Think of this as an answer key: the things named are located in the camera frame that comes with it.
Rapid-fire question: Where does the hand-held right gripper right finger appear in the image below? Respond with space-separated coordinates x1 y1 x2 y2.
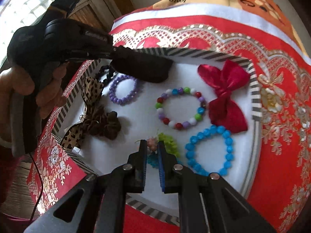
157 141 277 233

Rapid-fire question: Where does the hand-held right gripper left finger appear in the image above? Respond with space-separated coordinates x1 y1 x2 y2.
23 139 149 233

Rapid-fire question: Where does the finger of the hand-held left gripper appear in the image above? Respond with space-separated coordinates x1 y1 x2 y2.
79 27 129 55
64 49 117 62

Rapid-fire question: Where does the black spiral hair tie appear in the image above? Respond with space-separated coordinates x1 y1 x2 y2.
97 64 117 86

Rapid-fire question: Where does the green teal bead bracelet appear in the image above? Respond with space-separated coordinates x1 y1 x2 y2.
146 132 181 168

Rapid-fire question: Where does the leopard print bow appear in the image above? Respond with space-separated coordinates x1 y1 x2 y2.
61 76 105 151

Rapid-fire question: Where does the striped black white box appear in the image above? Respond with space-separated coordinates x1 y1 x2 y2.
50 47 263 220

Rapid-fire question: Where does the purple bead bracelet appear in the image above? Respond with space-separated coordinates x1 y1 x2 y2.
108 75 141 105

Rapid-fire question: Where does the brown scrunchie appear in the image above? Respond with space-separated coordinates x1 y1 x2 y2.
84 104 121 140

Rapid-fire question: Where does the black velvet pouch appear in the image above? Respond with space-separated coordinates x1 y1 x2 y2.
110 50 173 83

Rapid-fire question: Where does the multicolour bead bracelet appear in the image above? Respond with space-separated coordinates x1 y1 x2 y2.
155 87 207 130

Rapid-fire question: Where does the blue bead bracelet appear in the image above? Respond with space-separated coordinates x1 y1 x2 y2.
185 125 235 176

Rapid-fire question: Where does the red satin bow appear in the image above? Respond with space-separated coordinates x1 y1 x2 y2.
197 60 251 134

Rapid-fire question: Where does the person's left hand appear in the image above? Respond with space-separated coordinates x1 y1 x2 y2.
0 62 68 146

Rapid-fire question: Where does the window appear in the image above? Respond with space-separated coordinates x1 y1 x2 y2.
0 0 73 61

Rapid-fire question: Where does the red floral tablecloth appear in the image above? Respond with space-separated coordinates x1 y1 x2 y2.
27 15 311 233

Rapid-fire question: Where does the black cable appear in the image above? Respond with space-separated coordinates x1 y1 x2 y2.
29 152 44 220

